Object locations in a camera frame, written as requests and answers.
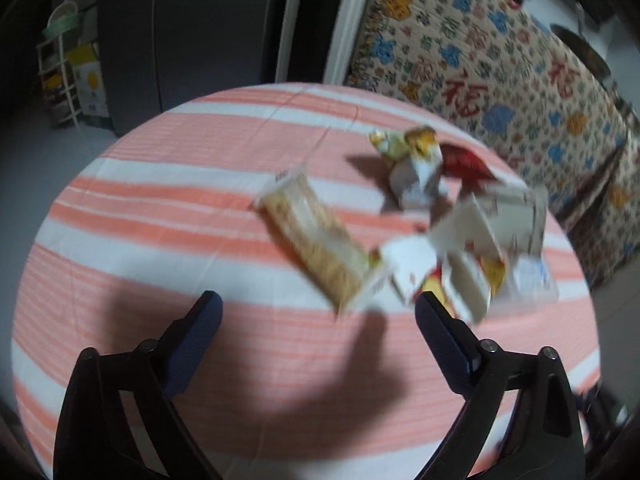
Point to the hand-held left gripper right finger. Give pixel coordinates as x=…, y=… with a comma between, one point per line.
x=445, y=345

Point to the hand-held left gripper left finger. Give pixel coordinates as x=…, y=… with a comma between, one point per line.
x=192, y=345

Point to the long beige biscuit wrapper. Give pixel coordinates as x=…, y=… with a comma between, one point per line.
x=315, y=240

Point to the red yellow wrapper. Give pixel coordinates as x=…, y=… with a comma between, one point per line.
x=434, y=285

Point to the small white paper box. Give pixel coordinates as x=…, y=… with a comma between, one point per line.
x=467, y=285

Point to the torn white paper box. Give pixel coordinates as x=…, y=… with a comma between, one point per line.
x=410, y=262

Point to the clear plastic bag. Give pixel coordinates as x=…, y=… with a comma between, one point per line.
x=530, y=277

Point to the flat white card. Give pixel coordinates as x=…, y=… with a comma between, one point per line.
x=462, y=230

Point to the pink white striped tablecloth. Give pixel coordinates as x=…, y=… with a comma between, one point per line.
x=175, y=220

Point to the silver white wrapper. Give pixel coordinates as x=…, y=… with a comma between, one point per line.
x=415, y=182

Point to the small dark red wrapper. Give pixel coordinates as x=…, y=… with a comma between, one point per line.
x=465, y=165

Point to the yellow green wrapper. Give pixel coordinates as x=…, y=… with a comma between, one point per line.
x=387, y=145

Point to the narrow printed cloth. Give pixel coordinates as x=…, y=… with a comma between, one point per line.
x=615, y=210

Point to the cardboard box with yellow print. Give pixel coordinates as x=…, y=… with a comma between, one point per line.
x=90, y=85

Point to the large printed blanket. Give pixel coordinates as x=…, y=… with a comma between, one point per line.
x=475, y=60

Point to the grey refrigerator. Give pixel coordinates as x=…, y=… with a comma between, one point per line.
x=200, y=35

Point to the black wok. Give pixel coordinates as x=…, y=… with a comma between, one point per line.
x=582, y=50

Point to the green plastic bowl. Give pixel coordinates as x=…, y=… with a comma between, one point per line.
x=62, y=20

